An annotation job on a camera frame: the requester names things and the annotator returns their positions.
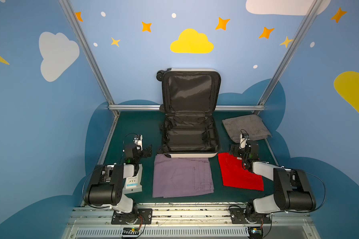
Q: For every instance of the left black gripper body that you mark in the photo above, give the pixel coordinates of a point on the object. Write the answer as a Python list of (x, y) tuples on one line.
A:
[(145, 151)]

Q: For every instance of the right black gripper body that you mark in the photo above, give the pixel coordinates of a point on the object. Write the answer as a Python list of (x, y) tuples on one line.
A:
[(236, 150)]

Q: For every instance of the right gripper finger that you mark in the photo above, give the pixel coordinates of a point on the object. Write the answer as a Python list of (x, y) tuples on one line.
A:
[(236, 155), (234, 148)]

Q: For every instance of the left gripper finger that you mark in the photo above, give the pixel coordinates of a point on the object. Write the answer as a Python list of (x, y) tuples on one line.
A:
[(148, 148), (145, 154)]

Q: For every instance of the red t-shirt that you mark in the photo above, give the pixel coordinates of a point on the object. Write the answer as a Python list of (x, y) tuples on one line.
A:
[(236, 176)]

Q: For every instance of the grey towel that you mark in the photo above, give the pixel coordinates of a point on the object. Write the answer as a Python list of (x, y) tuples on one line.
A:
[(251, 124)]

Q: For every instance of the purple pants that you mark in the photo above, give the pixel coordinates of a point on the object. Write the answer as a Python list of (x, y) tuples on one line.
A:
[(181, 177)]

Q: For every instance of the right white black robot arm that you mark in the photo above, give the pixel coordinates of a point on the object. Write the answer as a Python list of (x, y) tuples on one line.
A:
[(292, 191)]

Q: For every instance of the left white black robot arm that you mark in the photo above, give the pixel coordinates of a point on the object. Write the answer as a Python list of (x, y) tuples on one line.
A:
[(109, 184)]

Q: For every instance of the white wet wipes pack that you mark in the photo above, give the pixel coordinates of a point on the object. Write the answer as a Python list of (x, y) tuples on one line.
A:
[(133, 184)]

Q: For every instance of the rear aluminium crossbar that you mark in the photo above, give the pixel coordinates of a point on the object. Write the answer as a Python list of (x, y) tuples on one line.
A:
[(120, 107)]

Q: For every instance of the open black white suitcase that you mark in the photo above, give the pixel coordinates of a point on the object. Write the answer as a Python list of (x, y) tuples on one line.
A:
[(189, 101)]

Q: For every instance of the left small circuit board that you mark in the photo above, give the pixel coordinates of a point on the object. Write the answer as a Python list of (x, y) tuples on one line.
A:
[(130, 233)]

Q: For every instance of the small circuit board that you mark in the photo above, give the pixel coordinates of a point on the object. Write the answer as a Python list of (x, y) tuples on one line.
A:
[(130, 233), (255, 233)]

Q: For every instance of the right small circuit board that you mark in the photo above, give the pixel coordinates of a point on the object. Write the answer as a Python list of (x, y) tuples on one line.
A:
[(255, 233)]

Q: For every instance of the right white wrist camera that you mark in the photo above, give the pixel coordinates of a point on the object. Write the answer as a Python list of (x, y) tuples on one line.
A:
[(243, 139)]

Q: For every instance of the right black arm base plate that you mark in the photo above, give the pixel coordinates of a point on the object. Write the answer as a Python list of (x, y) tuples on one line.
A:
[(241, 216)]

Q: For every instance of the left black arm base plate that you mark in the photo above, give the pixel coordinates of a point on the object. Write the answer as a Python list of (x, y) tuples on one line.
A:
[(136, 217)]

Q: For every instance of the aluminium front rail frame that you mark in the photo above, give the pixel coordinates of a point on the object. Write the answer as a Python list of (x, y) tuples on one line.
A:
[(202, 220)]

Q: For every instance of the right aluminium frame post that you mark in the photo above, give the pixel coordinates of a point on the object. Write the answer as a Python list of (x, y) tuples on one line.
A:
[(291, 50)]

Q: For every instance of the aluminium frame post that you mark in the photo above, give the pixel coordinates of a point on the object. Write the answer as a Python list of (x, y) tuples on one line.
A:
[(291, 50), (83, 42)]

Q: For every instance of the left aluminium frame post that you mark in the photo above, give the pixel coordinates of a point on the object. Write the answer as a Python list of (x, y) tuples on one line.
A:
[(83, 42)]

